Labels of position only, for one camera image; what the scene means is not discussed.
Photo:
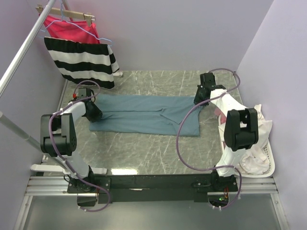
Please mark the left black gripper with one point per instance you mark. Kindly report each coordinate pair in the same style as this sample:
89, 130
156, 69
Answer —
97, 113

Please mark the red pink garment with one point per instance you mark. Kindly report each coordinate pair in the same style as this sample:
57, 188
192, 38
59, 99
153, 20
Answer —
72, 30

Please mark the white t shirt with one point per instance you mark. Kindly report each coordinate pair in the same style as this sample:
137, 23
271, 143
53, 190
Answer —
255, 161

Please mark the wooden clip hanger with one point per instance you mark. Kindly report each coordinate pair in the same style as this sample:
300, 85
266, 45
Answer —
74, 15

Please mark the metal clothes rack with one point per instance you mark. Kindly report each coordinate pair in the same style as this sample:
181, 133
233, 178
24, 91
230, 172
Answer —
8, 74

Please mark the black base beam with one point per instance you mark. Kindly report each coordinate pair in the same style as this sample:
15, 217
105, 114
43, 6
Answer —
138, 188

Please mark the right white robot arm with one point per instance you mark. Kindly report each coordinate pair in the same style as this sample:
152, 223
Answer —
241, 130

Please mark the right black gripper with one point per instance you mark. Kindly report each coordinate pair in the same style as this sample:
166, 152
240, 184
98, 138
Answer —
197, 100

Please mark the black white striped garment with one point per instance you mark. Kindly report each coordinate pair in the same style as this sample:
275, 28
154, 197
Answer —
78, 62

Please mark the blue t shirt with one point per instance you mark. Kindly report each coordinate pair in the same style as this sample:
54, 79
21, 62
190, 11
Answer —
147, 114

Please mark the pink t shirt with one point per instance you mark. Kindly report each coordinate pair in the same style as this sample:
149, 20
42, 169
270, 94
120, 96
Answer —
219, 113

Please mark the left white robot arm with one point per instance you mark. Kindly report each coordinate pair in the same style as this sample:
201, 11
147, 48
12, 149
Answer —
58, 135

